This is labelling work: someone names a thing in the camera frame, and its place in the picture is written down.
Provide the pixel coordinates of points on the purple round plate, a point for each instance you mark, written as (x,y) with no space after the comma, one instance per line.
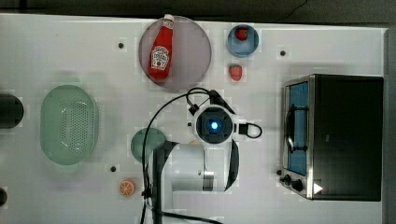
(191,54)

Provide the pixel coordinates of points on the strawberry on table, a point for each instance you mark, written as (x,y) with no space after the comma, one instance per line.
(236,72)

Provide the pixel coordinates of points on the black toaster oven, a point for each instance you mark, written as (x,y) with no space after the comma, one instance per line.
(332,137)

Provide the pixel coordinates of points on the green cup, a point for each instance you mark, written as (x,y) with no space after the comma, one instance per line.
(143,143)

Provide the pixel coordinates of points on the black camera mount with cable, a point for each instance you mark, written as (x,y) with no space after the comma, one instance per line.
(250,130)

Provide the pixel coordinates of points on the black round pan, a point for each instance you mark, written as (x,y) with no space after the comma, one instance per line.
(11,111)

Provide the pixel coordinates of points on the green perforated colander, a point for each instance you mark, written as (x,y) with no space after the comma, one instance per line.
(69,125)

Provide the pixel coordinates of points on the blue bowl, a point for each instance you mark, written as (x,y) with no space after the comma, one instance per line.
(243,49)

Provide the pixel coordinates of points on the orange slice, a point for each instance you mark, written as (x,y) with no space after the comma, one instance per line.
(127,187)

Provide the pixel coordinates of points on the red ketchup bottle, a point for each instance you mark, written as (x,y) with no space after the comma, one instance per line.
(160,57)

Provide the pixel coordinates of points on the strawberry in bowl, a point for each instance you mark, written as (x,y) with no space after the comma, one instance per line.
(241,33)

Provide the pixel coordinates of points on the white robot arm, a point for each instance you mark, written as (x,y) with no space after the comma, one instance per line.
(211,164)

